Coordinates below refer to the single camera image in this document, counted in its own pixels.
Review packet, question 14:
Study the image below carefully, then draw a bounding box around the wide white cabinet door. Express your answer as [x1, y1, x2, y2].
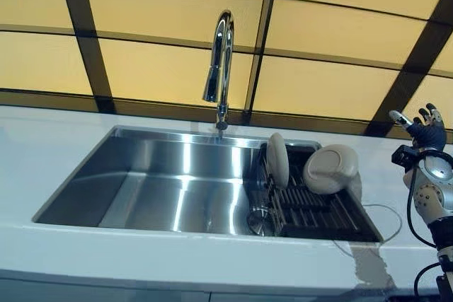
[0, 269, 212, 302]

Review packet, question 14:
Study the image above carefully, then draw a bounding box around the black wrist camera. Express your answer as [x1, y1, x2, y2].
[391, 144, 426, 168]

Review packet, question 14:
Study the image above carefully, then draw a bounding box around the black sink drying rack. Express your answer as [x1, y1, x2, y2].
[243, 141, 384, 243]

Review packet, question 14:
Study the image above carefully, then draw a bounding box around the stainless steel sink basin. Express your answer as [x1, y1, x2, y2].
[32, 124, 385, 245]

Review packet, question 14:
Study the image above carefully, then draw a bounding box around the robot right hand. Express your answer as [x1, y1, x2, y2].
[389, 103, 447, 153]

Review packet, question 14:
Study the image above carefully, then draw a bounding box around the chrome gooseneck faucet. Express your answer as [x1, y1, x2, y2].
[202, 9, 236, 141]

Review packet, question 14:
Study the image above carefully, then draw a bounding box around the beige deep ceramic plate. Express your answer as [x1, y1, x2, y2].
[302, 144, 360, 195]

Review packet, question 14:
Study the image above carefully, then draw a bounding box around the steel sink drain plug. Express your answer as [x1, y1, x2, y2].
[246, 202, 276, 237]

